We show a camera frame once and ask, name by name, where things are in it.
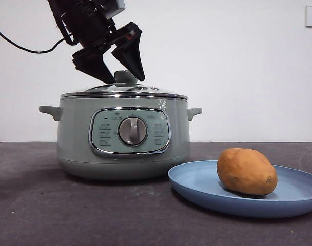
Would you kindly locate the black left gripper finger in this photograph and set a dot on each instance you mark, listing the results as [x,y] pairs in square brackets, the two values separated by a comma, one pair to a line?
[131,51]
[92,64]

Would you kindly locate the glass lid with green knob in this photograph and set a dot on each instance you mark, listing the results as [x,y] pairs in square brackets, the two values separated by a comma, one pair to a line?
[125,76]

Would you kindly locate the brown potato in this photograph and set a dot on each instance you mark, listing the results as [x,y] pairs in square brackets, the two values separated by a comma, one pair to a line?
[245,171]

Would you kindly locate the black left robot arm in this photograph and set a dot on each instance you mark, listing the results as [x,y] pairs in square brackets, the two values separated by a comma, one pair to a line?
[86,25]

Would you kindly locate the pale green electric steamer pot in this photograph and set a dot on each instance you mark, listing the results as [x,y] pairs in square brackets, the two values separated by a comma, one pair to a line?
[74,133]

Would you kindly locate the blue round plate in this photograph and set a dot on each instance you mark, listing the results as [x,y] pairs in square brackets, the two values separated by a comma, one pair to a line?
[197,184]

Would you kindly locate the pale grey camera box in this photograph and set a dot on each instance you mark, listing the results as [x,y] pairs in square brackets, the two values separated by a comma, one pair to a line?
[115,9]

